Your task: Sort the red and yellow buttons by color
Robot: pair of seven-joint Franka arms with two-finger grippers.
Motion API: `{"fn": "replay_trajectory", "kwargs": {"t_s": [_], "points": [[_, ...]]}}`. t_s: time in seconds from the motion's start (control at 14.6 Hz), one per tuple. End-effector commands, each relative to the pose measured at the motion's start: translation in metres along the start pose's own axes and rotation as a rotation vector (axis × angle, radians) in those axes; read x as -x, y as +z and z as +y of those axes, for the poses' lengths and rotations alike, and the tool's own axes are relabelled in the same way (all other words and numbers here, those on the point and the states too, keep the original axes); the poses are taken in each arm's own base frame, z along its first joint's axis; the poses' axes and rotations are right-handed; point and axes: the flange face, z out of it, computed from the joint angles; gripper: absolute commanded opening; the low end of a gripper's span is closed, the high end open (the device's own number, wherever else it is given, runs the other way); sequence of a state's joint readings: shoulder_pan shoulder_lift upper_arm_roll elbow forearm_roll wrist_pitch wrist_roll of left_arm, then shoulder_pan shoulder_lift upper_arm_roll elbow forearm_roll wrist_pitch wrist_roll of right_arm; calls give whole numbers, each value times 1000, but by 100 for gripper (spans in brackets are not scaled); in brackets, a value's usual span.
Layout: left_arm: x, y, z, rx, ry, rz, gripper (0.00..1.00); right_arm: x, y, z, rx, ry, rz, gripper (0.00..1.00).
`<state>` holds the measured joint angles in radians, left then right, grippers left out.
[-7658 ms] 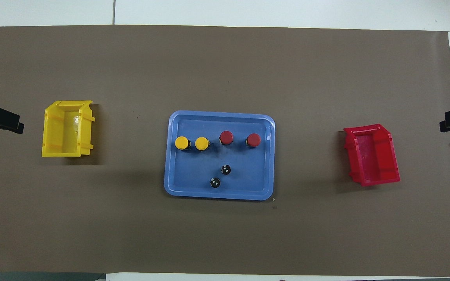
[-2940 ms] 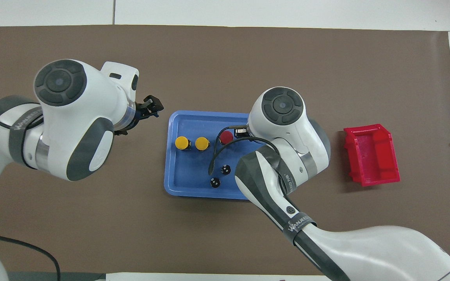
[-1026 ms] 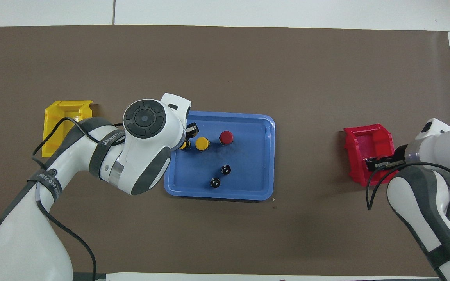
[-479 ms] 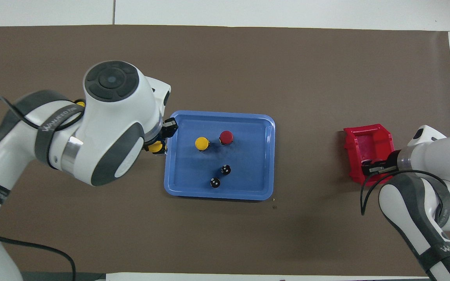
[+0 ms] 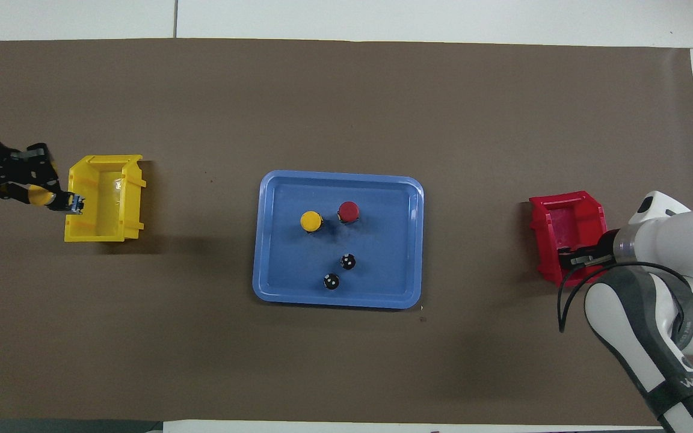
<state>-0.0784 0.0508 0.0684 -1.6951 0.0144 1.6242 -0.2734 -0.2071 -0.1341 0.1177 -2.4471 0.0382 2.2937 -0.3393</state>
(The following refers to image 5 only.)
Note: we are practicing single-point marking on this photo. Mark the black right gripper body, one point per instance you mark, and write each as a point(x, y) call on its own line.
point(604, 248)

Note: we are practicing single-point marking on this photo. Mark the yellow push button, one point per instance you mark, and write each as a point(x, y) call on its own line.
point(311, 221)
point(41, 195)

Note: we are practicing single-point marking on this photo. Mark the red push button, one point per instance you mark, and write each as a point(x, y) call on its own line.
point(348, 210)

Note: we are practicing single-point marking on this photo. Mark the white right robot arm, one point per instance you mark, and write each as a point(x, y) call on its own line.
point(683, 240)

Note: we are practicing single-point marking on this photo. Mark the red plastic bin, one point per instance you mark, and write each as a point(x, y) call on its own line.
point(563, 222)

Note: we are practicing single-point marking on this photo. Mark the yellow plastic bin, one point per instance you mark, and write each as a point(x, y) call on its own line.
point(103, 204)

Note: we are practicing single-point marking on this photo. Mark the black cylindrical capacitor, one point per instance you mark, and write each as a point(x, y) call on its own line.
point(331, 281)
point(348, 261)

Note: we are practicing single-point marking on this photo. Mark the brown table mat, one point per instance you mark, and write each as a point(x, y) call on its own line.
point(202, 361)

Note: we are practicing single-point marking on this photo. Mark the blue plastic tray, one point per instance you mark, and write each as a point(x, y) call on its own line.
point(286, 270)

